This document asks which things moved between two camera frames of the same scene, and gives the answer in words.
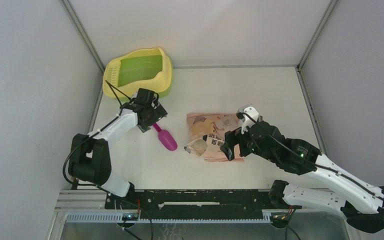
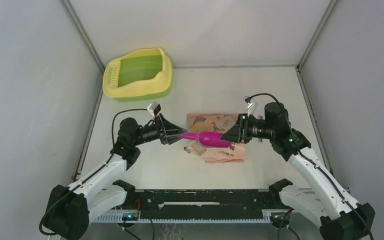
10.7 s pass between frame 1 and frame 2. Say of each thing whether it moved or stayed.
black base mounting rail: stayed
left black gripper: moved
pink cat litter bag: stayed
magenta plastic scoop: moved
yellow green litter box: stayed
